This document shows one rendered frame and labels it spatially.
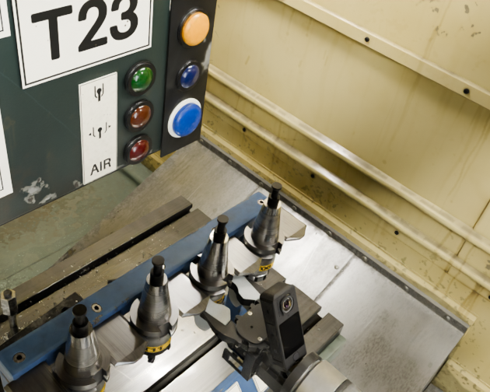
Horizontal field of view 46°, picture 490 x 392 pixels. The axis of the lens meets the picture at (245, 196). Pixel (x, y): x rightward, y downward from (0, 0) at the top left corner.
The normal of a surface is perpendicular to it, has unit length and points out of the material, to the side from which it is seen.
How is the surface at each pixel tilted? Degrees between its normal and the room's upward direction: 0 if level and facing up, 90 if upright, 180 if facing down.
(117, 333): 0
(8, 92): 90
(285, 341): 61
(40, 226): 0
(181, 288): 0
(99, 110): 90
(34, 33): 90
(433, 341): 24
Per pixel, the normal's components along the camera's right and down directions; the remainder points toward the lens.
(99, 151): 0.72, 0.54
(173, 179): -0.14, -0.50
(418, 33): -0.67, 0.41
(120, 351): 0.15, -0.73
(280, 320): 0.69, 0.11
